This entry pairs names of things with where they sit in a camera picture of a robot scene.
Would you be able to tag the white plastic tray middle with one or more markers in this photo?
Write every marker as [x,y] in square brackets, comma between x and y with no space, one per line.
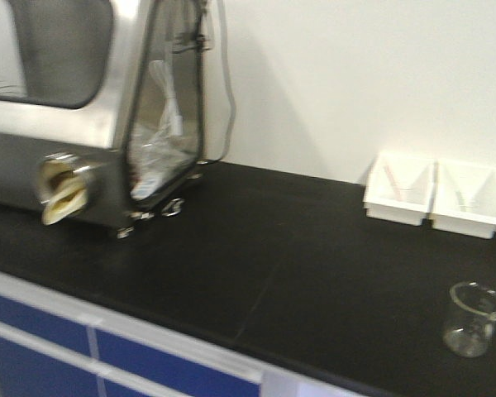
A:
[465,199]

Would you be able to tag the cream rubber glove port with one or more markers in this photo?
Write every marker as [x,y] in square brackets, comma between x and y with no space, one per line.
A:
[66,185]

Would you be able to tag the white plastic tray left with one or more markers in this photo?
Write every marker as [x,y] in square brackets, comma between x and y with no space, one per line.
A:
[400,188]

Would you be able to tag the stainless steel glove box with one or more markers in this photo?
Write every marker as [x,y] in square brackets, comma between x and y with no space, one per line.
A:
[118,83]

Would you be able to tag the white plastic tray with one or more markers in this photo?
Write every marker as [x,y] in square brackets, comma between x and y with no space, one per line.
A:
[465,199]
[400,188]

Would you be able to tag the blue cabinet drawer fronts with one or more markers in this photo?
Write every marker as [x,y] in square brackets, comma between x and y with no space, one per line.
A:
[55,345]

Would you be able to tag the clear glass beaker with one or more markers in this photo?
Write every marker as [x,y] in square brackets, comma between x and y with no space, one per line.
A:
[471,319]

